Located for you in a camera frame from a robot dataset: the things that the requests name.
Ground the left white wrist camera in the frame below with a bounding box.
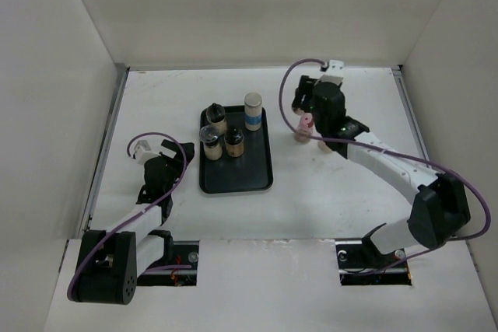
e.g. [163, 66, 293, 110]
[132, 140, 155, 165]

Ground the black knob-cap spice bottle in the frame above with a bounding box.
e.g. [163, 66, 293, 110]
[224, 126, 244, 158]

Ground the pink-cap spice bottle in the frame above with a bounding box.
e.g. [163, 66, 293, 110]
[294, 113, 314, 144]

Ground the yellow-cap spice bottle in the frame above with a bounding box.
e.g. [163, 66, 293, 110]
[317, 141, 332, 153]

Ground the black plastic tray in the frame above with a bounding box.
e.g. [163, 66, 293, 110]
[199, 105, 273, 194]

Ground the black grinder-cap spice bottle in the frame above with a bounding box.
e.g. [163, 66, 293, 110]
[205, 103, 227, 135]

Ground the tall blue-band spice jar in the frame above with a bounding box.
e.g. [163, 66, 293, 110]
[244, 93, 262, 131]

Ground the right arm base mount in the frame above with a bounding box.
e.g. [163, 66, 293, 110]
[335, 239, 412, 286]

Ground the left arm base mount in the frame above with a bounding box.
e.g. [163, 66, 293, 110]
[138, 230, 200, 287]

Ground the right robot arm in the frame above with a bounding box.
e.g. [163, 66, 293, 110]
[292, 75, 471, 267]

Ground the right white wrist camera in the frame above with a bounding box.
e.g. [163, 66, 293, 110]
[319, 60, 345, 86]

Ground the purple-lid spice jar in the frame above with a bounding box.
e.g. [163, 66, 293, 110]
[291, 100, 304, 116]

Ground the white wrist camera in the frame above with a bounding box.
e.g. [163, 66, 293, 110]
[319, 60, 345, 86]
[132, 140, 155, 165]

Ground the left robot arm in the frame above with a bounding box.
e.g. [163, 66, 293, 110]
[67, 135, 195, 305]

